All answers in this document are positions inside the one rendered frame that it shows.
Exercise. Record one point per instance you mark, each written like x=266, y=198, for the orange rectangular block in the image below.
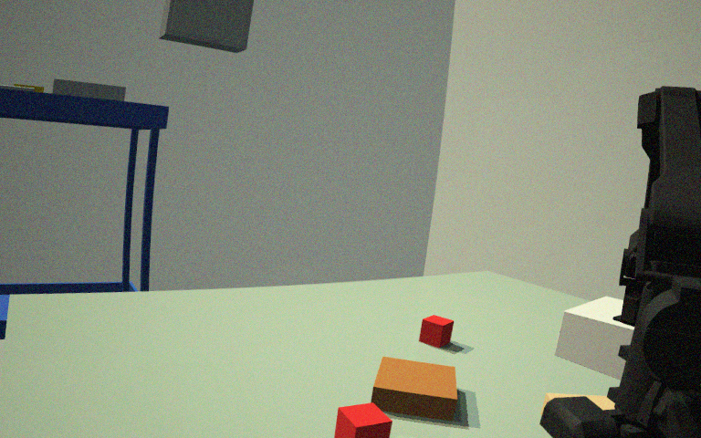
x=415, y=388

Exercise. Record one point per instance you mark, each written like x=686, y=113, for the red cube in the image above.
x=436, y=331
x=362, y=421

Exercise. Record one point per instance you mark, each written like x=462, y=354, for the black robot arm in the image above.
x=663, y=301

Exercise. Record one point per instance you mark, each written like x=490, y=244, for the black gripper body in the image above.
x=579, y=417

